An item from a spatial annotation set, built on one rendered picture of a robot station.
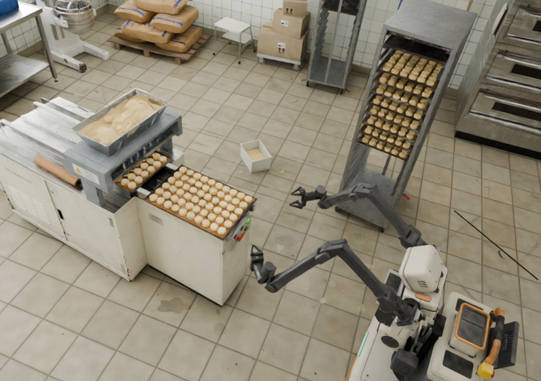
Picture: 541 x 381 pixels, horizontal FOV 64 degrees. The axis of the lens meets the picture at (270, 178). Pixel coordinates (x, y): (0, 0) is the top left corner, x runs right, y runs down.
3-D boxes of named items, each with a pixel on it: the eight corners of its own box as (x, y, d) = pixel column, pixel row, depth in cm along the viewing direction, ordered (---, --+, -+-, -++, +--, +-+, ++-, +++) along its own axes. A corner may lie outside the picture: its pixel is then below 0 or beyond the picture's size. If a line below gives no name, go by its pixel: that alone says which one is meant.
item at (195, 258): (147, 270, 339) (132, 189, 278) (175, 241, 362) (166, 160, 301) (222, 312, 318) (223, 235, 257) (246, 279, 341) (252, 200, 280)
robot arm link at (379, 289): (338, 242, 197) (341, 230, 205) (316, 255, 204) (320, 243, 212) (399, 308, 204) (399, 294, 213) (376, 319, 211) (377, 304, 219)
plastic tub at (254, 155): (239, 155, 449) (240, 143, 438) (258, 151, 457) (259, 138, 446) (250, 174, 430) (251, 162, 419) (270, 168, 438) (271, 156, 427)
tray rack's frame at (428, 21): (383, 235, 381) (461, 47, 259) (331, 211, 397) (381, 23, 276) (404, 192, 423) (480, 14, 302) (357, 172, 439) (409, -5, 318)
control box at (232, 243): (226, 249, 274) (227, 235, 264) (245, 225, 290) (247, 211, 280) (231, 251, 273) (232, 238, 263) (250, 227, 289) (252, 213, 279)
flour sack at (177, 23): (180, 37, 550) (179, 24, 539) (150, 31, 556) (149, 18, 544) (201, 15, 602) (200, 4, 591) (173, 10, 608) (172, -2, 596)
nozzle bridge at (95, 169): (74, 193, 279) (61, 153, 256) (149, 137, 327) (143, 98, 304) (113, 214, 269) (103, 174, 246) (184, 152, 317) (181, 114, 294)
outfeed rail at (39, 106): (35, 109, 340) (32, 101, 336) (38, 107, 342) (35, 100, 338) (253, 213, 280) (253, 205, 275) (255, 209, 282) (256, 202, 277)
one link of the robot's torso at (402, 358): (419, 343, 267) (431, 323, 250) (406, 383, 248) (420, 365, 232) (377, 322, 275) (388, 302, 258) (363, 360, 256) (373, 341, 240)
